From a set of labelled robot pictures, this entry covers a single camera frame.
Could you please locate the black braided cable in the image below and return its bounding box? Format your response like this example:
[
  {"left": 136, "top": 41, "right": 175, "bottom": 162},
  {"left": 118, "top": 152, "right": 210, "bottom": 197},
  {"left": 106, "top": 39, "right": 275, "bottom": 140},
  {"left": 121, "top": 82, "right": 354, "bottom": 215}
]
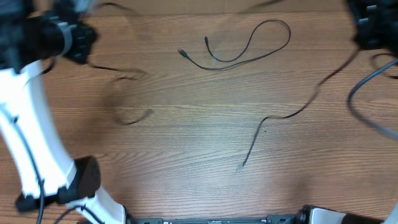
[{"left": 86, "top": 60, "right": 154, "bottom": 126}]

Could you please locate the black cable silver plug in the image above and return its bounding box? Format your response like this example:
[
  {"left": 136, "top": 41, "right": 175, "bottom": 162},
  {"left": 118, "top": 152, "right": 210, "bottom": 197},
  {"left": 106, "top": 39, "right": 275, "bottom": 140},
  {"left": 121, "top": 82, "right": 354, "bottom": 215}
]
[{"left": 236, "top": 48, "right": 361, "bottom": 173}]

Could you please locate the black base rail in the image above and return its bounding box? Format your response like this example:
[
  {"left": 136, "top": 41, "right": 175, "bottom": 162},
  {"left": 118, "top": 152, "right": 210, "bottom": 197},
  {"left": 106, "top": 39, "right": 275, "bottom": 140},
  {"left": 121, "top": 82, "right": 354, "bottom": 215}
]
[{"left": 130, "top": 203, "right": 383, "bottom": 224}]

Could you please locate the black USB cable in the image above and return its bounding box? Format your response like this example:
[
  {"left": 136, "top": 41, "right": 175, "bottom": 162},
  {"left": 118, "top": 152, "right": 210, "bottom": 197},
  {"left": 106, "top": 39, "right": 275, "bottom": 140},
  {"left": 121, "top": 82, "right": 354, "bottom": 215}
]
[{"left": 177, "top": 19, "right": 292, "bottom": 72}]

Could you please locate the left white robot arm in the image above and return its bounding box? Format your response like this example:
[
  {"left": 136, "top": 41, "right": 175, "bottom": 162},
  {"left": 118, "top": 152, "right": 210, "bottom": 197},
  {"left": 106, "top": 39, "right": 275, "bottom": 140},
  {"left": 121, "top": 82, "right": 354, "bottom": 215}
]
[{"left": 1, "top": 1, "right": 134, "bottom": 223}]

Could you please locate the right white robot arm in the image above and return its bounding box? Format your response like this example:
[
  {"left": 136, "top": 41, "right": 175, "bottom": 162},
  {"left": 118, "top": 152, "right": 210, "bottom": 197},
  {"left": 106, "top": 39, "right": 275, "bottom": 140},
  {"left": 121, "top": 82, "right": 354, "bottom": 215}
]
[{"left": 346, "top": 0, "right": 397, "bottom": 140}]

